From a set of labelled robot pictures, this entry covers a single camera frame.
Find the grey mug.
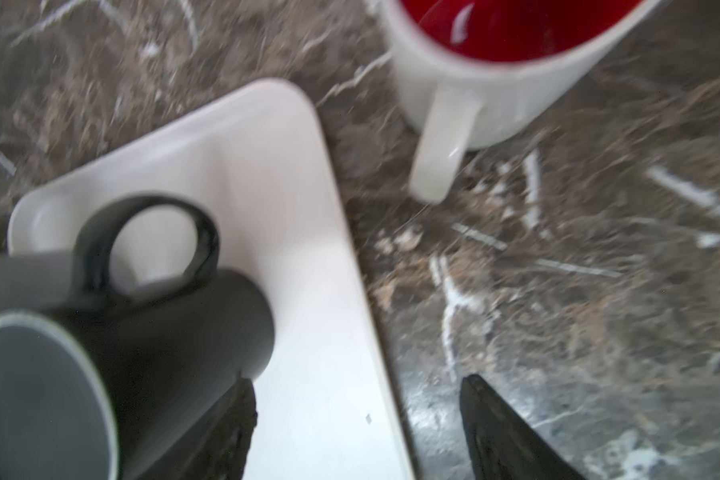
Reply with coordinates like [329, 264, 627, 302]
[0, 251, 74, 313]

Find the white mug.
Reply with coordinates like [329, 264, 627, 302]
[378, 1, 658, 204]

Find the black mug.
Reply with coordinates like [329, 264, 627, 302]
[0, 195, 275, 479]

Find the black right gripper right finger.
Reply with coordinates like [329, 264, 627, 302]
[459, 374, 584, 480]

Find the beige plastic tray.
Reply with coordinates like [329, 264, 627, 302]
[7, 79, 414, 479]

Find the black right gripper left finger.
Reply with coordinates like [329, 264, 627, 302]
[141, 377, 258, 480]

